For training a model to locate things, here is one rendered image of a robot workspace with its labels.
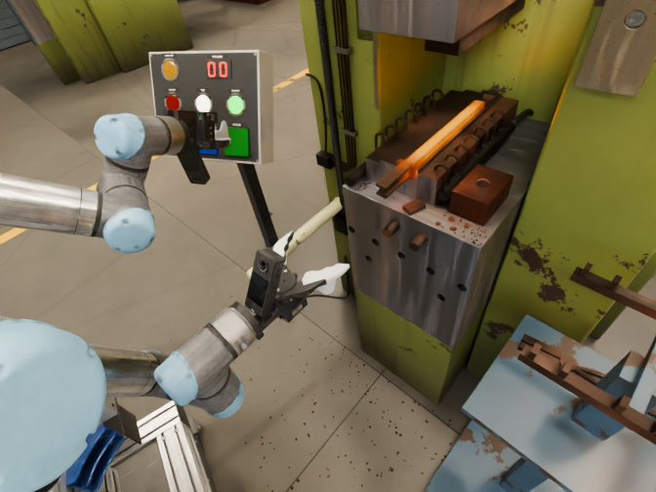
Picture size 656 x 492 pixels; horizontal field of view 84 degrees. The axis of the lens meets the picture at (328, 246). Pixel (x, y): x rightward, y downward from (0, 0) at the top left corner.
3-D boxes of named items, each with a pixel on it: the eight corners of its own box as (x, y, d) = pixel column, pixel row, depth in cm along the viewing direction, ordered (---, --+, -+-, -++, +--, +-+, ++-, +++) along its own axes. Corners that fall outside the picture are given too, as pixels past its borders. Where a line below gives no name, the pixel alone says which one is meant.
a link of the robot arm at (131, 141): (85, 148, 64) (95, 102, 60) (135, 146, 74) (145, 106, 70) (119, 172, 63) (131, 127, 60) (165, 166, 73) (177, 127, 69)
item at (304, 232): (257, 286, 117) (253, 276, 113) (247, 278, 120) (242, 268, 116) (346, 211, 137) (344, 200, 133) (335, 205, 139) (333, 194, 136)
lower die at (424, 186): (433, 206, 86) (437, 177, 79) (366, 179, 96) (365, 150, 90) (512, 126, 104) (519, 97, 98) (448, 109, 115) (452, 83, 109)
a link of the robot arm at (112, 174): (94, 225, 66) (106, 172, 61) (91, 192, 73) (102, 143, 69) (141, 230, 71) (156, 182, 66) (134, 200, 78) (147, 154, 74)
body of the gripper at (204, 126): (220, 112, 84) (184, 109, 73) (222, 150, 86) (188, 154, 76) (191, 111, 86) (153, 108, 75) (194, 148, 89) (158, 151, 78)
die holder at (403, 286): (453, 349, 108) (480, 248, 75) (353, 287, 128) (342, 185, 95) (531, 238, 133) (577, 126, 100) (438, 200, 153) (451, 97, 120)
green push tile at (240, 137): (249, 157, 99) (248, 128, 96) (224, 155, 101) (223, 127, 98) (252, 157, 100) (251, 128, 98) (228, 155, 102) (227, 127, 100)
